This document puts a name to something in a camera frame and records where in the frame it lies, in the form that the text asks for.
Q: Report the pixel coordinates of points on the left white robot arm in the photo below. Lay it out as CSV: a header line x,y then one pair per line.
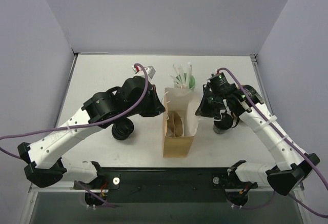
x,y
45,162

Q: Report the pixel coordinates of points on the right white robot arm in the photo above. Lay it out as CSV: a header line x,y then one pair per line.
x,y
228,104

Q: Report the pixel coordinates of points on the brown paper bag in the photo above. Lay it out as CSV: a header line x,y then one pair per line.
x,y
180,123

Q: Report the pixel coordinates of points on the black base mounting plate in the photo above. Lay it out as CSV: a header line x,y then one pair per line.
x,y
170,185

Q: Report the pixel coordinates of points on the green straw holder cup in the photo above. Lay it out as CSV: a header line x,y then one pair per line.
x,y
192,83

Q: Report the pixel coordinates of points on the black coffee cup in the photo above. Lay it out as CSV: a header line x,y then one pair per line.
x,y
220,127

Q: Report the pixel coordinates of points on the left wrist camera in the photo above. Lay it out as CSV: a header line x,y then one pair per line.
x,y
150,70

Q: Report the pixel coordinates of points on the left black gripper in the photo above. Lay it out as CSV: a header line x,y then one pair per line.
x,y
152,103

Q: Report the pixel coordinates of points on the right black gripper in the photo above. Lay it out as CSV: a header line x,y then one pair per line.
x,y
205,102

